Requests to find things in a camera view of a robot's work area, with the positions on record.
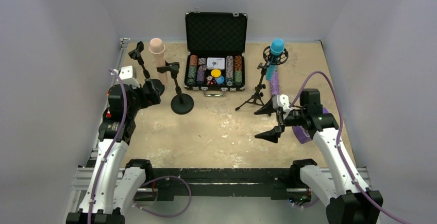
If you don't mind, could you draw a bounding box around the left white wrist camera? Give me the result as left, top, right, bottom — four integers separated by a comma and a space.
119, 65, 141, 89

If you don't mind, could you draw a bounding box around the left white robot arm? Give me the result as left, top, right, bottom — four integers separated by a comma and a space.
65, 79, 162, 223

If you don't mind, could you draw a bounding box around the black poker chip case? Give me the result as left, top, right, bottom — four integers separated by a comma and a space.
183, 12, 248, 91

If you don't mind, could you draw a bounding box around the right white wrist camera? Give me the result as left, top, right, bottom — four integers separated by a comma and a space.
272, 94, 292, 112

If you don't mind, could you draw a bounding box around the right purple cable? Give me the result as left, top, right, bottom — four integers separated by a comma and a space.
290, 71, 410, 224

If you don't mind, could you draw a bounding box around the pink microphone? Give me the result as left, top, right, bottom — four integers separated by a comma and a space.
149, 38, 168, 85

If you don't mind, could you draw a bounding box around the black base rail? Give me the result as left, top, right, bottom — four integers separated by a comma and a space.
120, 158, 322, 203

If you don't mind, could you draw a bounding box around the white card deck box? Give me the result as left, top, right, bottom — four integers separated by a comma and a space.
206, 57, 226, 70

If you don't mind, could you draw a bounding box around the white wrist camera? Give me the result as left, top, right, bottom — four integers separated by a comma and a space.
272, 94, 292, 112
119, 65, 141, 89

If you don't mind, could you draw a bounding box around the black round-base mic stand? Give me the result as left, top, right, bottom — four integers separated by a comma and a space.
157, 62, 194, 115

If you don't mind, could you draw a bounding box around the blue poker chip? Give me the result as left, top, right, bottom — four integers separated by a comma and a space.
214, 76, 225, 85

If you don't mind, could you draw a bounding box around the black tripod shock-mount stand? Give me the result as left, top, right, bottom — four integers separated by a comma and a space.
235, 46, 289, 111

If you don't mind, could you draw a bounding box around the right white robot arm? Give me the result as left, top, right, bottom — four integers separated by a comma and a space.
255, 89, 383, 223

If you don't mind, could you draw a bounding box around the yellow poker chip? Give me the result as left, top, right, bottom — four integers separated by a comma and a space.
211, 69, 222, 78

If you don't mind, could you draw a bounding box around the blue microphone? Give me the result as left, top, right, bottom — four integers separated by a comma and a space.
265, 38, 284, 81

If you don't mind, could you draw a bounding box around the purple glitter microphone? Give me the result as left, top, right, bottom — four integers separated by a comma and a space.
270, 71, 280, 95

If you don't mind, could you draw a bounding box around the red yellow toy block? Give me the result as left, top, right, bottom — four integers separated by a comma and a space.
103, 90, 111, 118

